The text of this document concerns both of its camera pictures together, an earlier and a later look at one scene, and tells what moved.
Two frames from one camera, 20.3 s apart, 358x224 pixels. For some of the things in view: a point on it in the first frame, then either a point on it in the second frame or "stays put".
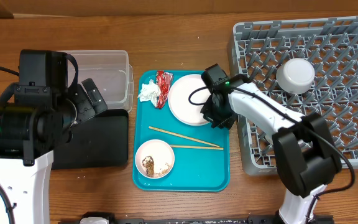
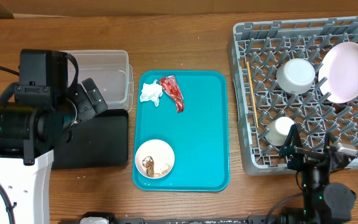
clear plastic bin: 111,73 stays put
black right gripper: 209,107 → 291,147
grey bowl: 295,76 stays put
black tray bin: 101,141 stays put
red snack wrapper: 163,81 → 170,86
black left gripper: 87,109 stays put
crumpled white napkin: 149,92 stays put
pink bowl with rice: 155,158 stays put
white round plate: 179,91 → 344,72
